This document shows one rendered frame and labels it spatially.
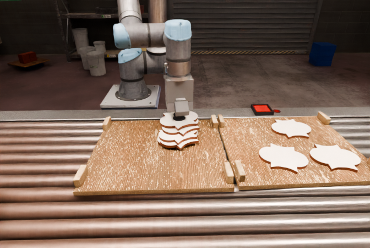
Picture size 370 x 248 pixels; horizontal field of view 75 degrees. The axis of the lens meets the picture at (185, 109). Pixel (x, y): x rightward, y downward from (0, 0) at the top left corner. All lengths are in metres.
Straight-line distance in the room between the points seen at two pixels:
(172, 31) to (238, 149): 0.41
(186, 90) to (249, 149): 0.27
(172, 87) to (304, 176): 0.45
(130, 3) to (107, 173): 0.54
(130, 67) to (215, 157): 0.65
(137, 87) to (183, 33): 0.59
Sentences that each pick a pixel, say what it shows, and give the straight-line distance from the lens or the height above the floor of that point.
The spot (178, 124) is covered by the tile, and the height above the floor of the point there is 0.99.
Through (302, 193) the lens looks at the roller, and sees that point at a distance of 0.73.
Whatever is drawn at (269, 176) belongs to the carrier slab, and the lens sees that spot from 0.71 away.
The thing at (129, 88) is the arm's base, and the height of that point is 0.94.
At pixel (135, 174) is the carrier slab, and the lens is 0.69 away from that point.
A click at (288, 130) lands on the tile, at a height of 0.95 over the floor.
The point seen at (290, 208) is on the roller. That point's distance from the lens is 0.68.
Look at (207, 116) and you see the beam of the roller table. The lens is 0.99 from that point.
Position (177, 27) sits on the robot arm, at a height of 1.29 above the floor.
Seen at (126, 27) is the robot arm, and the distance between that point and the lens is 0.78.
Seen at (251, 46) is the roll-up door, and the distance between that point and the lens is 5.69.
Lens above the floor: 1.40
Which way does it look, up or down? 27 degrees down
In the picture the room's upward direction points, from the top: straight up
